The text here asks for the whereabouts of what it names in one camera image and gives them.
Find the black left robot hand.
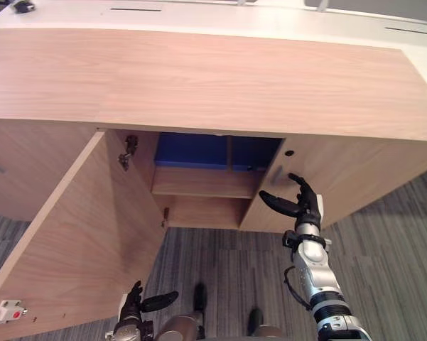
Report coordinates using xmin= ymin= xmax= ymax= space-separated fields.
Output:
xmin=118 ymin=280 xmax=180 ymax=323

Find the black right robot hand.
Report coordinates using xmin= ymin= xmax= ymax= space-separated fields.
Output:
xmin=258 ymin=173 xmax=324 ymax=227

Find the wooden cabinet door with keyhole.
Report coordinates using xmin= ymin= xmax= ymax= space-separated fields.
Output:
xmin=239 ymin=135 xmax=427 ymax=232

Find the wooden cabinet door with latch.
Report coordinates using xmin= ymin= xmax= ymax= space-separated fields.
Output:
xmin=0 ymin=129 xmax=169 ymax=339

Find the wooden cabinet shelf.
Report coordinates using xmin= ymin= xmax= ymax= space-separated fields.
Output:
xmin=151 ymin=166 xmax=268 ymax=200

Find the wooden office cabinet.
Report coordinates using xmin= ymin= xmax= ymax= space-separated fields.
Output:
xmin=0 ymin=27 xmax=427 ymax=231

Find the wooden cabinet door plain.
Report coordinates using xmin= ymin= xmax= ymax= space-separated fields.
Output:
xmin=0 ymin=118 xmax=101 ymax=222

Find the silver left robot leg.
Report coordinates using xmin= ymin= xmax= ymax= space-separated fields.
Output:
xmin=155 ymin=281 xmax=208 ymax=341

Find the silver robot leg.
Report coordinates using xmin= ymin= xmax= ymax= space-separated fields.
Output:
xmin=247 ymin=307 xmax=291 ymax=341
xmin=155 ymin=281 xmax=208 ymax=341

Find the white latch with red button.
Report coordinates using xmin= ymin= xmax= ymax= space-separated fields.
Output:
xmin=0 ymin=300 xmax=31 ymax=325

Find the silver right robot leg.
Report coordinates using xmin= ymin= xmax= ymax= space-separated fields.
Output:
xmin=247 ymin=307 xmax=291 ymax=341

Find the black object on desk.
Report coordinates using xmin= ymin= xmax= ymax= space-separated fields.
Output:
xmin=13 ymin=0 xmax=36 ymax=14

